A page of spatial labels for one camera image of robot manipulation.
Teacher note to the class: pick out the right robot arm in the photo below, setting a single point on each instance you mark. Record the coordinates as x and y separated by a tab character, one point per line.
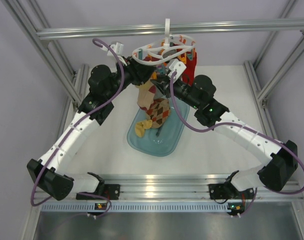
277	159

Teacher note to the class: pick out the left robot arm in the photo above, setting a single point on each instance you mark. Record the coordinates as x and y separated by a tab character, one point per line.
49	171

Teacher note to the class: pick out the beige argyle sock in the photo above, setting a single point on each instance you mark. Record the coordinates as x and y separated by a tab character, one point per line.
158	112

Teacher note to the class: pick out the perforated cable duct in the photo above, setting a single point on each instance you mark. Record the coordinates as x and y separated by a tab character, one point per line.
142	207

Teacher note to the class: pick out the yellow sock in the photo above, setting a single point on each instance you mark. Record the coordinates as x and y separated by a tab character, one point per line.
142	126

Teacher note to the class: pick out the red sock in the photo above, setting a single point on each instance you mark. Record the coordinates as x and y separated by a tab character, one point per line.
190	60

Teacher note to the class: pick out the beige purple striped sock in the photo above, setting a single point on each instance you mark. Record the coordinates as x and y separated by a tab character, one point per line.
146	95

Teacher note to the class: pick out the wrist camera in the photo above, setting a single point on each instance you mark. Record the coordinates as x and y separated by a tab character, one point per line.
115	50
175	65

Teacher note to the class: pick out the blue transparent tray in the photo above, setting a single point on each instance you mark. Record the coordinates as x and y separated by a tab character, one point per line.
158	143

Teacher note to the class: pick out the white round clip hanger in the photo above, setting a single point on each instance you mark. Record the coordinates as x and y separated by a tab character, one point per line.
164	50

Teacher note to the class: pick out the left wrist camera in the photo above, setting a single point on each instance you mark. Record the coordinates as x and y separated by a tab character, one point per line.
115	50

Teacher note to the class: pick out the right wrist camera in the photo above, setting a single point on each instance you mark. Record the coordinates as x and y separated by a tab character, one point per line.
175	65

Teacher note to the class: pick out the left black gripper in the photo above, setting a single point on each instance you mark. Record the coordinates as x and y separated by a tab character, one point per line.
139	73

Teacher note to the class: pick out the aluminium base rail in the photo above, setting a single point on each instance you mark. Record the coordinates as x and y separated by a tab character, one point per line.
191	187

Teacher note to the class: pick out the aluminium top crossbar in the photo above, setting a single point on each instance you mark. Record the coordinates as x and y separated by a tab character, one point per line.
257	25

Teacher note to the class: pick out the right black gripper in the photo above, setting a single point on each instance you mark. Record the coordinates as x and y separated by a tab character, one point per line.
163	83

